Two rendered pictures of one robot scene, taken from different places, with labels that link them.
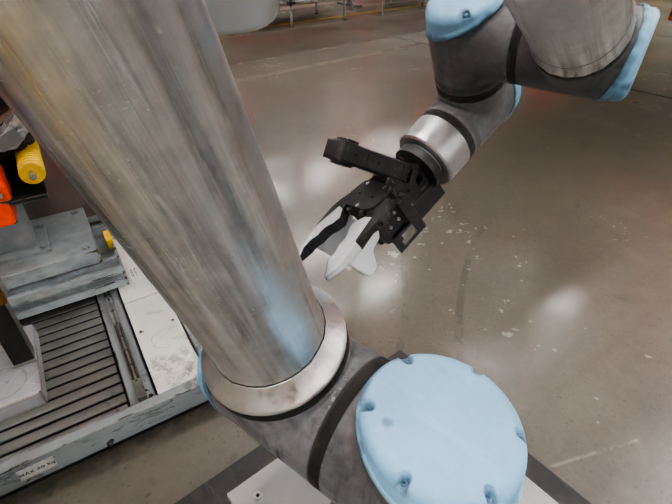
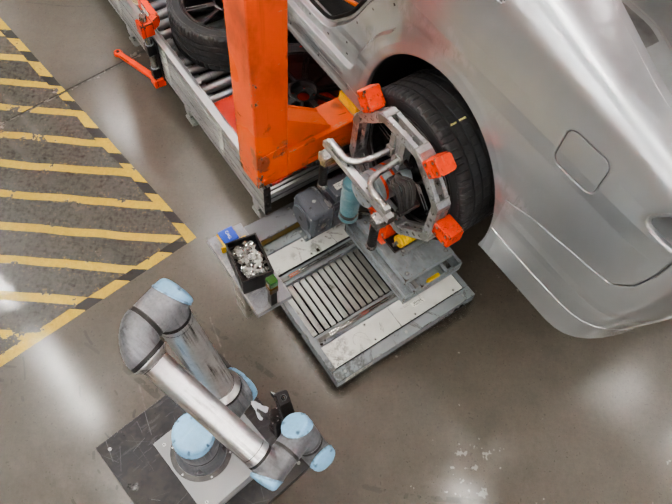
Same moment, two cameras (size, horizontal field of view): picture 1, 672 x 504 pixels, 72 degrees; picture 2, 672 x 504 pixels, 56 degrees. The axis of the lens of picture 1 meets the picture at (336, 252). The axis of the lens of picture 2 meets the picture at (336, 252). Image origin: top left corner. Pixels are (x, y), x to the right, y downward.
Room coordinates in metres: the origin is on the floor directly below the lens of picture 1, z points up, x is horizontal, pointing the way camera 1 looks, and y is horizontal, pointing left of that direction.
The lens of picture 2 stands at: (0.57, -0.64, 2.87)
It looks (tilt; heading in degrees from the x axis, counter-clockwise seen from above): 60 degrees down; 81
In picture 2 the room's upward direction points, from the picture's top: 7 degrees clockwise
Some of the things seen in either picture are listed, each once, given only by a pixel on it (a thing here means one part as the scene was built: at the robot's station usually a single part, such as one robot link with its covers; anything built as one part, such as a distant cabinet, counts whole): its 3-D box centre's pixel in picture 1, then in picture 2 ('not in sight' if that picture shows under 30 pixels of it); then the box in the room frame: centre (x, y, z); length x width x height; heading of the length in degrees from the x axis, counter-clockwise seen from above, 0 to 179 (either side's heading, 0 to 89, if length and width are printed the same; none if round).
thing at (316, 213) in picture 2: not in sight; (335, 206); (0.80, 1.11, 0.26); 0.42 x 0.18 x 0.35; 32
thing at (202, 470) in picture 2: not in sight; (199, 447); (0.24, -0.09, 0.45); 0.19 x 0.19 x 0.10
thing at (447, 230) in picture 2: not in sight; (447, 231); (1.17, 0.60, 0.85); 0.09 x 0.08 x 0.07; 122
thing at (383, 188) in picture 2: not in sight; (382, 182); (0.94, 0.82, 0.85); 0.21 x 0.14 x 0.14; 32
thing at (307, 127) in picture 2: not in sight; (327, 115); (0.74, 1.31, 0.69); 0.52 x 0.17 x 0.35; 32
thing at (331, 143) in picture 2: not in sight; (361, 141); (0.84, 0.88, 1.03); 0.19 x 0.18 x 0.11; 32
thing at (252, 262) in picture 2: not in sight; (249, 262); (0.40, 0.65, 0.51); 0.20 x 0.14 x 0.13; 113
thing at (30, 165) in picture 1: (28, 156); (419, 229); (1.14, 0.81, 0.51); 0.29 x 0.06 x 0.06; 32
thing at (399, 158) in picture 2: not in sight; (393, 177); (0.94, 0.71, 1.03); 0.19 x 0.18 x 0.11; 32
